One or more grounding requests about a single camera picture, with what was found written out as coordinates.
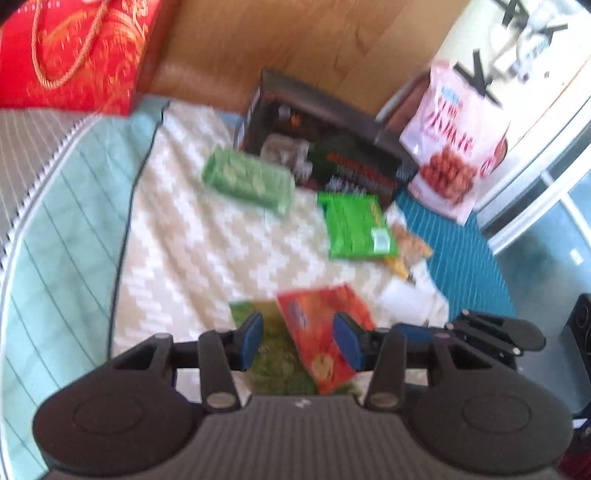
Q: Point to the black box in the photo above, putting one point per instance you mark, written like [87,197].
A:
[579,332]

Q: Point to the teal patterned blanket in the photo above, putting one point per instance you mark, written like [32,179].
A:
[461,258]

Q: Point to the red cloth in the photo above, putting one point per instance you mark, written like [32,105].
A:
[579,457]

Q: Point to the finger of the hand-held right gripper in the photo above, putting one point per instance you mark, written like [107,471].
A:
[508,332]

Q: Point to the light green snack packet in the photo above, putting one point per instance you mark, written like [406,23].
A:
[249,177]

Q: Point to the yellow snack packet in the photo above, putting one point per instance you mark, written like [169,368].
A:
[411,247]

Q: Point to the beige zigzag blanket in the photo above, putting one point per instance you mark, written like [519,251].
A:
[194,258]

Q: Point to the black wall sticker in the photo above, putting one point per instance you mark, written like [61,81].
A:
[480,76]
[512,11]

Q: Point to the grey checked sheet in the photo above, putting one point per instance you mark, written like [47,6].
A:
[27,157]

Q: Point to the bright green snack packet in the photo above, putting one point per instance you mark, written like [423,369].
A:
[355,226]

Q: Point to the dark green snack packet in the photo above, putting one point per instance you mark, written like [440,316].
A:
[277,364]

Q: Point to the orange-red snack packet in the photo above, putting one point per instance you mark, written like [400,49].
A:
[314,332]

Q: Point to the white window frame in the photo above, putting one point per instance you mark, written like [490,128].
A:
[521,203]

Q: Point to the dark cardboard box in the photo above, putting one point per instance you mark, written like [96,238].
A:
[351,138]

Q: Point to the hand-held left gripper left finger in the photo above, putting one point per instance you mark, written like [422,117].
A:
[251,339]

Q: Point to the red gift bag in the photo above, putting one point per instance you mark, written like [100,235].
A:
[92,69]

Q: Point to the light green striped quilt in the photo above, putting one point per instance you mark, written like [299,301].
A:
[69,277]

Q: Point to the wooden headboard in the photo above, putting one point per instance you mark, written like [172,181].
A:
[300,41]

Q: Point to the large pink snack bag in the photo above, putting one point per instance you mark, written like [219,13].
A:
[448,138]

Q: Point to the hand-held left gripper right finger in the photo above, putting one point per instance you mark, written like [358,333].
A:
[346,341]

